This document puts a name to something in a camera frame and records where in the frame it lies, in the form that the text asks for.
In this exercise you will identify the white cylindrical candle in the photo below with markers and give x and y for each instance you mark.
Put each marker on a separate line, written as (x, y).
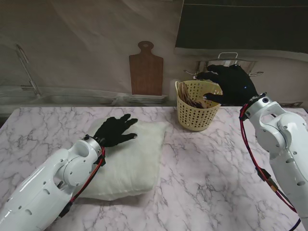
(172, 90)

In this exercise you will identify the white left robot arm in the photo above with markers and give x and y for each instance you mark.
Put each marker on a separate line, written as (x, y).
(43, 190)

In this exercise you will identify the steel kitchen sink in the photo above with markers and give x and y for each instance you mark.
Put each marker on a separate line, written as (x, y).
(60, 99)

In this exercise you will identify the brown pillowcase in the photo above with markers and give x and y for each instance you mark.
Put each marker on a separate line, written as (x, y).
(190, 98)

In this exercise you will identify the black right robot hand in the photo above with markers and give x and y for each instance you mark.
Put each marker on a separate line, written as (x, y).
(233, 84)

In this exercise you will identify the chrome kitchen faucet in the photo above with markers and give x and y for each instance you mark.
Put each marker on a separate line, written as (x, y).
(36, 91)

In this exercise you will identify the dark range hood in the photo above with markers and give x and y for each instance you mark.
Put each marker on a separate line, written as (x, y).
(240, 24)

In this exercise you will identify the yellow perforated laundry basket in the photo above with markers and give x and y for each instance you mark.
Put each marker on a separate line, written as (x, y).
(192, 115)

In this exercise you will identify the stack of white plates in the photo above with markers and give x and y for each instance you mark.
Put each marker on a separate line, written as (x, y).
(144, 98)

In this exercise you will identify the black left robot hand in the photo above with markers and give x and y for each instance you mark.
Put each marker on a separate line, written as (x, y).
(115, 131)

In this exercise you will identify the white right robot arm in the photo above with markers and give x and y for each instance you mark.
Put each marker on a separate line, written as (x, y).
(284, 144)

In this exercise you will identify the black stove grate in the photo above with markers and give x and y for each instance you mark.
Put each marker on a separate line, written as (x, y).
(291, 104)

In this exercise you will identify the white pillow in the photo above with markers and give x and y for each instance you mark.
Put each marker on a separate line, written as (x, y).
(130, 168)

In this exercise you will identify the brown wooden cutting board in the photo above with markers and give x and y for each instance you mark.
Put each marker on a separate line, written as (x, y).
(145, 72)

